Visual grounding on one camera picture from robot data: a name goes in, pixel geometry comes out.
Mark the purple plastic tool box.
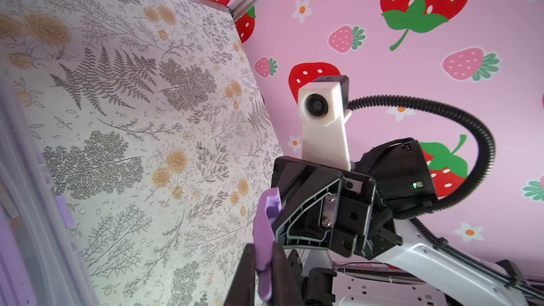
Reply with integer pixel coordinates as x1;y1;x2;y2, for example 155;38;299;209
1;79;99;305

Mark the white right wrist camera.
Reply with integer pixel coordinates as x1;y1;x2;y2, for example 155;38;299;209
297;75;351;171

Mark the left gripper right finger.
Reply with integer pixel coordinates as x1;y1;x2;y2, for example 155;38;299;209
271;243;304;306

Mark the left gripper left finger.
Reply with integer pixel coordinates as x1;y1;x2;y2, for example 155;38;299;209
224;244;256;306

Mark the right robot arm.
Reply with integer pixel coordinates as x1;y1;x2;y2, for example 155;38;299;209
272;135;543;305

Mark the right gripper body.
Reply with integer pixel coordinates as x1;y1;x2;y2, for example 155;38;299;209
271;138;437;259

